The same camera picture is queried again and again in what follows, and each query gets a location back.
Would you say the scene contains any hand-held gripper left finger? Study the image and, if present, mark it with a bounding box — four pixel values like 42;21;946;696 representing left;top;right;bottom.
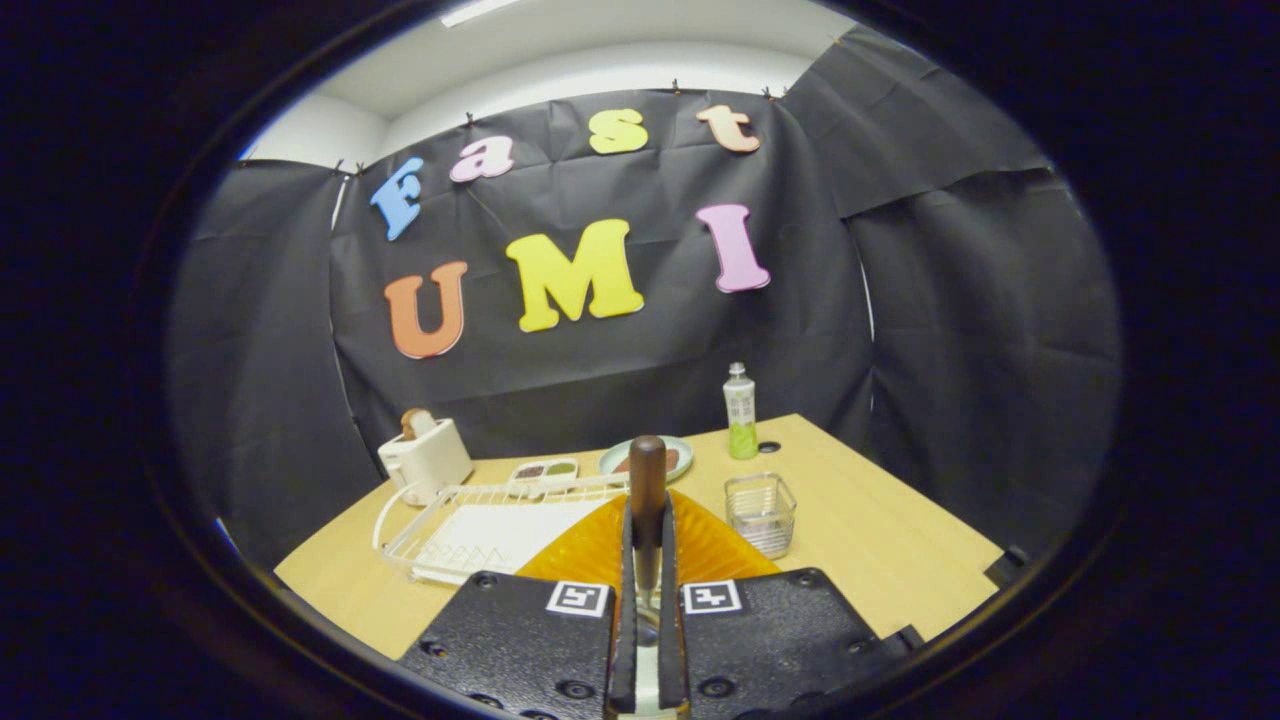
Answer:
398;490;638;720

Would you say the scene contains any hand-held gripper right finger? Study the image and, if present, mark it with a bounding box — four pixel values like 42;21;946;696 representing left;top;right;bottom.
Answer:
657;488;901;720

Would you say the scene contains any clear plastic basket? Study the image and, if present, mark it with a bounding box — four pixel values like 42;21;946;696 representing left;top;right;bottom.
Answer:
724;473;798;560

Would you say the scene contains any white wire dish rack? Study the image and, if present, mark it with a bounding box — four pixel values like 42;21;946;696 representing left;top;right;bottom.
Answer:
372;473;633;586

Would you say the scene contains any wooden handled metal spoon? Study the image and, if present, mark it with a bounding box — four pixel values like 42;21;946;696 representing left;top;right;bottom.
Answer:
628;435;669;641

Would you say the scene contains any small round meat dish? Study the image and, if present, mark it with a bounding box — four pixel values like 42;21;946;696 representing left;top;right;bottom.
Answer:
598;435;694;485

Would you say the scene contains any white ribbed drain tray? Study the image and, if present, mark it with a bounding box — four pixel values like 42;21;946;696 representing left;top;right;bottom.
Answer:
412;500;611;583

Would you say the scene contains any white divided seed tray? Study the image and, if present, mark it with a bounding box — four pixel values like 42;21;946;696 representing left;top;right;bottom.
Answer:
509;457;580;486

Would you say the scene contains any white toaster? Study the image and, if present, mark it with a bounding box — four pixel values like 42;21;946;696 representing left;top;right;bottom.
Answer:
377;418;475;506

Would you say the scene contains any green white bottle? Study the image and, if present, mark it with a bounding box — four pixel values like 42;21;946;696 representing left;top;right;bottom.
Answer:
723;362;759;461

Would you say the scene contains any black backdrop cloth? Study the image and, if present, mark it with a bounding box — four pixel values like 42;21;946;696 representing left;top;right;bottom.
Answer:
165;25;1123;571

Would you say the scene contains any ceiling light panel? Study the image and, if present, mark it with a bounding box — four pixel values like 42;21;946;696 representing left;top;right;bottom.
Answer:
440;0;521;28

